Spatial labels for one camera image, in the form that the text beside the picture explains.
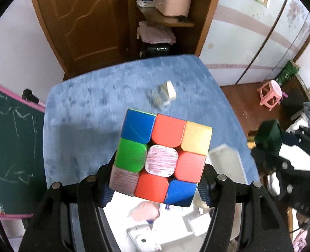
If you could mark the pink framed chalkboard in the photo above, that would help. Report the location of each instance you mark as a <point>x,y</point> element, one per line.
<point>13,149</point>

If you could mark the blue tablecloth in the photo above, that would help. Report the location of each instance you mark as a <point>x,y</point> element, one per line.
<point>78,110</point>

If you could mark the wooden shelf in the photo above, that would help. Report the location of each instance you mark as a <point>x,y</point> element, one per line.
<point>168,21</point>

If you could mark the green bag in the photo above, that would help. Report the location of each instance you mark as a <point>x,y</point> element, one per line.
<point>288,72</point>

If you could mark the white plastic bin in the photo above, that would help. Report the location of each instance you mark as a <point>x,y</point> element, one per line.
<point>223,160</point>

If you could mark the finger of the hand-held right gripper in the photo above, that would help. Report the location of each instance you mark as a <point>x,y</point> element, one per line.
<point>307,141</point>
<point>283,166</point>

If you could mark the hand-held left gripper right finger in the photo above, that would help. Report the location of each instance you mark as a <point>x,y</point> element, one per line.
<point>204,193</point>

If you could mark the black easel knob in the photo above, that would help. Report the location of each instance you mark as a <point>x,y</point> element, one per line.
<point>30,95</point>

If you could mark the white wardrobe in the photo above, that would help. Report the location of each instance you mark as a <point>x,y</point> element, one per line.
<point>249,36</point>

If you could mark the multicoloured puzzle cube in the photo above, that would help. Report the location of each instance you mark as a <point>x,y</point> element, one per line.
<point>160,157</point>

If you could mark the black appliance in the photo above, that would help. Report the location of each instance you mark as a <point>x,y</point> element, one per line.
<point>156,50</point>

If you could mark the pink plastic stool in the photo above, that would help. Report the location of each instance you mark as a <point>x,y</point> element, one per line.
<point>271,93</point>

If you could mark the dark green block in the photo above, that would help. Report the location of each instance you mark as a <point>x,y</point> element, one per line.
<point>269,139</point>

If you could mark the beige wedge sponge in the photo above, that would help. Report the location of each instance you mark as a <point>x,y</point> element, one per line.
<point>170,90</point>

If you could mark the white square box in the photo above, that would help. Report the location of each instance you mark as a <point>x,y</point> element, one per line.
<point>198,225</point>

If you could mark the brown wooden door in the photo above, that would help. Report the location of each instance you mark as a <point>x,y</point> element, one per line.
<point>86,26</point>

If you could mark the pink folded cloth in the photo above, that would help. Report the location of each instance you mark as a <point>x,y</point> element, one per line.
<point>156,32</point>

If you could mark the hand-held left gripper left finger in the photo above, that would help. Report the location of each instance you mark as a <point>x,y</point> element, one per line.
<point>106,197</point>

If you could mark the small clear plastic box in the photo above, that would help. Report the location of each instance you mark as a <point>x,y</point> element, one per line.
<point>158,98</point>

